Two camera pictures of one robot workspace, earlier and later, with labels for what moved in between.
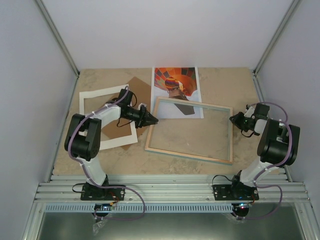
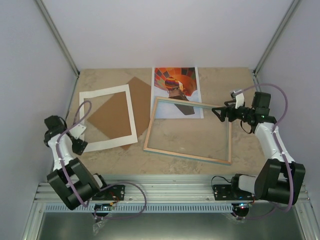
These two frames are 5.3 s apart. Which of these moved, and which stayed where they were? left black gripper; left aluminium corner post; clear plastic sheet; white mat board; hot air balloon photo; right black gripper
Moved: left black gripper; right black gripper
Stayed: left aluminium corner post; white mat board; clear plastic sheet; hot air balloon photo
